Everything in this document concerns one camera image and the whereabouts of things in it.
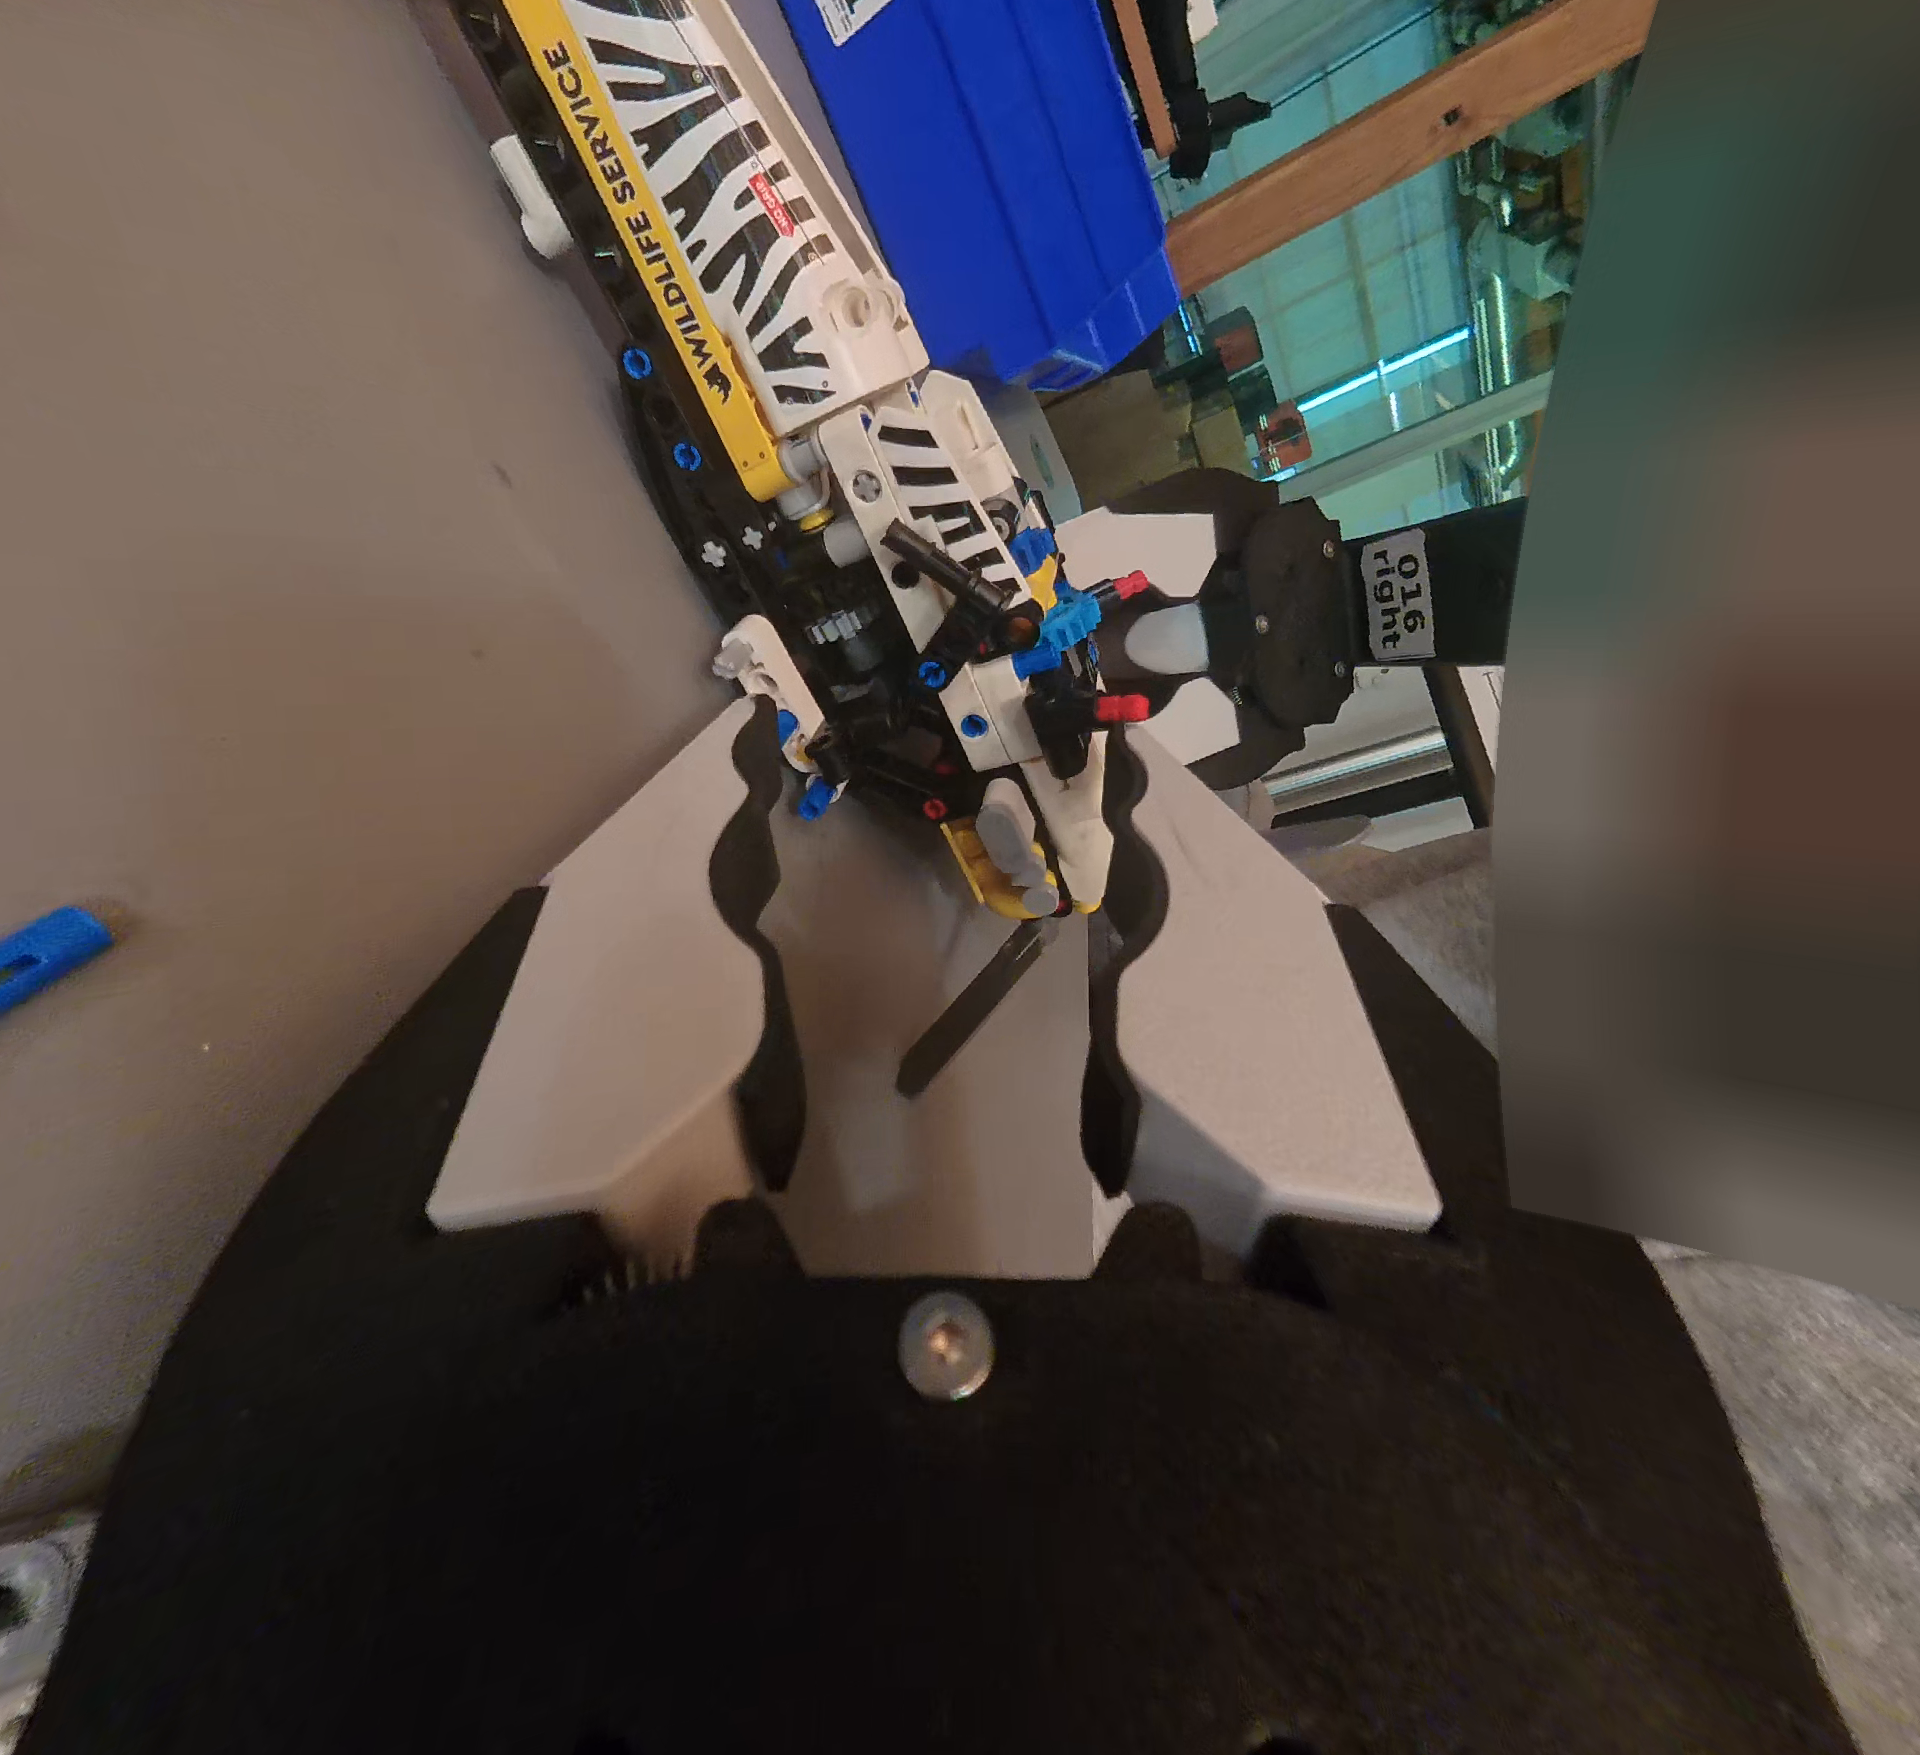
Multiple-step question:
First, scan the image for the blue storage bin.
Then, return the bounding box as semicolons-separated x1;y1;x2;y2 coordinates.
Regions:
709;0;1186;396

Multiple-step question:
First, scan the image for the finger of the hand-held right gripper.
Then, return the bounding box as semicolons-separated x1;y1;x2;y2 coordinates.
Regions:
1055;507;1249;605
1143;710;1280;829

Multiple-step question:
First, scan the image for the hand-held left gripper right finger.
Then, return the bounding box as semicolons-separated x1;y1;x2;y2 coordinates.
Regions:
1081;722;1447;1265

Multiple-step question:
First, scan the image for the zebra striped lego helicopter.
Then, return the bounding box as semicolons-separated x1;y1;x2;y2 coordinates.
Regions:
379;0;1159;1098

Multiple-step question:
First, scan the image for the blue lego pin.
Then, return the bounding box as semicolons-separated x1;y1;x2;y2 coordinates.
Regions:
0;903;116;1024

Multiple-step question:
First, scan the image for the person's torso grey sweatshirt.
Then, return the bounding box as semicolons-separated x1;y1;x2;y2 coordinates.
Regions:
1276;839;1920;1755

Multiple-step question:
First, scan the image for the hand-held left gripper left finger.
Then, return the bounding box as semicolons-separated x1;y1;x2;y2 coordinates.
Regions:
426;700;813;1250

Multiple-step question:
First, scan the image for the wooden beam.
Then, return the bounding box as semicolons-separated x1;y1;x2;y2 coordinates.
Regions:
1162;0;1680;294

